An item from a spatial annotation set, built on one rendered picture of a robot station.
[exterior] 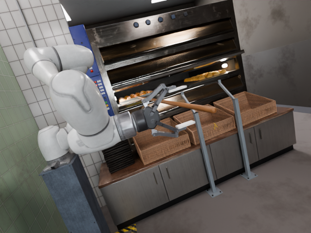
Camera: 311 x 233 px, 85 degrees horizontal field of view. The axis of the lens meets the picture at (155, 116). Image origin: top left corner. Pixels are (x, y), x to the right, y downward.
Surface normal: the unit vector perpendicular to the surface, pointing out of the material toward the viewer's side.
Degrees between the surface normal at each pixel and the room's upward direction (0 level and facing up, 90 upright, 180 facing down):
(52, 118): 90
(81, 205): 90
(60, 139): 84
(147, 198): 90
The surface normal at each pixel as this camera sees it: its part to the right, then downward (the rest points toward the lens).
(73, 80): 0.06, -0.50
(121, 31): 0.26, 0.15
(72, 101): 0.31, 0.51
